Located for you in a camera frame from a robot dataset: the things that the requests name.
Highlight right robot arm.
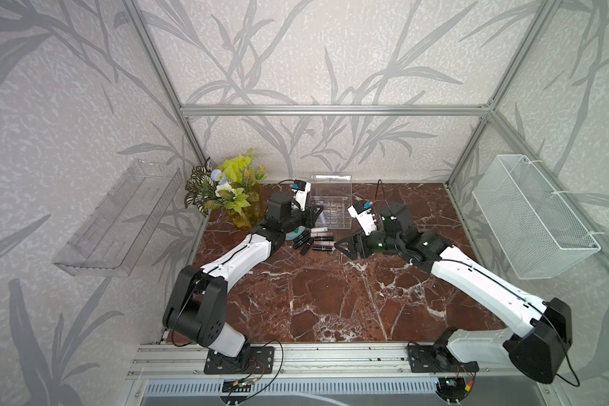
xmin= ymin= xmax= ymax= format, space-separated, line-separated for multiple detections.
xmin=335 ymin=201 xmax=573 ymax=384

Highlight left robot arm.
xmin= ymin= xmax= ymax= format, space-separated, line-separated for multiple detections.
xmin=162 ymin=192 xmax=324 ymax=358

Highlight clear acrylic lipstick organizer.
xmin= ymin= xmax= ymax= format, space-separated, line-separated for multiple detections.
xmin=310 ymin=174 xmax=353 ymax=230

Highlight black gold lipstick tube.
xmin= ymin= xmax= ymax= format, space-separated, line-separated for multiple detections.
xmin=294 ymin=230 xmax=311 ymax=244

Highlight teal dustpan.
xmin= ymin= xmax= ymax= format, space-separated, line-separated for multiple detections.
xmin=285 ymin=226 xmax=307 ymax=241

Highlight artificial plant in vase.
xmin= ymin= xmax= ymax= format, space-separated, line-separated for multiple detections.
xmin=184 ymin=149 xmax=267 ymax=230

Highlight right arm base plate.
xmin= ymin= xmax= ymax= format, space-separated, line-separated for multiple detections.
xmin=406 ymin=342 xmax=480 ymax=374

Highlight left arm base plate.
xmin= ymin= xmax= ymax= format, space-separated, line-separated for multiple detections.
xmin=204 ymin=346 xmax=276 ymax=375

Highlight white wire mesh basket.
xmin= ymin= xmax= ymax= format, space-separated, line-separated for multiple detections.
xmin=473 ymin=155 xmax=601 ymax=280

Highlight clear plastic wall shelf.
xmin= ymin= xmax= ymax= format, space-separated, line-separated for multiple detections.
xmin=52 ymin=159 xmax=184 ymax=277

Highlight aluminium front rail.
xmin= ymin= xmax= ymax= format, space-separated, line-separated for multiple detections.
xmin=126 ymin=341 xmax=557 ymax=381

